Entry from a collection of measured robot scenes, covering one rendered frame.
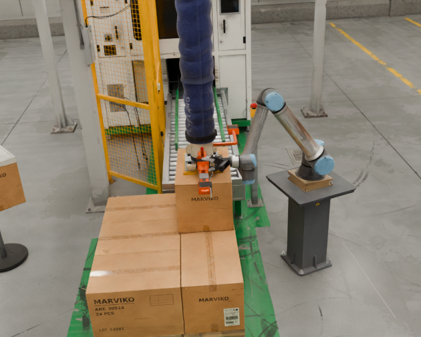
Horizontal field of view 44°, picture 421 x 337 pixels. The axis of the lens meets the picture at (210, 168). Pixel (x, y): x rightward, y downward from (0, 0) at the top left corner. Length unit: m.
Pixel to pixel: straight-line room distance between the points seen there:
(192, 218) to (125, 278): 0.67
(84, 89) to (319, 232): 2.39
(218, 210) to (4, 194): 1.68
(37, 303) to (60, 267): 0.45
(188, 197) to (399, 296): 1.76
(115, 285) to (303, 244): 1.54
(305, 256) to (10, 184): 2.37
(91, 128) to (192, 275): 2.07
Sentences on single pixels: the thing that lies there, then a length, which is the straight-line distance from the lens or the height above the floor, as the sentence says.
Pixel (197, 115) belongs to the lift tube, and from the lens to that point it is 3.65.
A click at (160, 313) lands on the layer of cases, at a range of 3.52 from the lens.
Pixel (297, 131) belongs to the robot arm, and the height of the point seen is 1.28.
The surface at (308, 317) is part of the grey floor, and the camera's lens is 3.97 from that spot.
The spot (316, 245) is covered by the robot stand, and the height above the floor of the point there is 0.22.
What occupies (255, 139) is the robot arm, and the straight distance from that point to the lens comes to 3.71.
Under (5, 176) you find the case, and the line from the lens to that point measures 4.29.
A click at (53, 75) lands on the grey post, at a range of 7.15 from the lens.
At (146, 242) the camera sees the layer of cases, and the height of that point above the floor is 0.54.
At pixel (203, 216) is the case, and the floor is 0.68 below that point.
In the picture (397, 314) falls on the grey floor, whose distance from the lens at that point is 4.11.
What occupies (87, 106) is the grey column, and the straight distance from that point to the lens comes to 4.92.
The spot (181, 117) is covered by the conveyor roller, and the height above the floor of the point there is 0.54.
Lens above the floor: 2.70
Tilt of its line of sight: 27 degrees down
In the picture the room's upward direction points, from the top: 3 degrees counter-clockwise
